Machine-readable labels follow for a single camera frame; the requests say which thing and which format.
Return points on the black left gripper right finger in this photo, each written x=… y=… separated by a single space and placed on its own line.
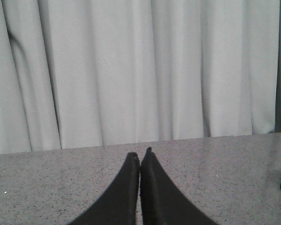
x=162 y=203

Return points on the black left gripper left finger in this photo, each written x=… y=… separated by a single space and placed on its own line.
x=117 y=205

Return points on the grey curtain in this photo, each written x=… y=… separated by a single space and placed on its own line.
x=79 y=73

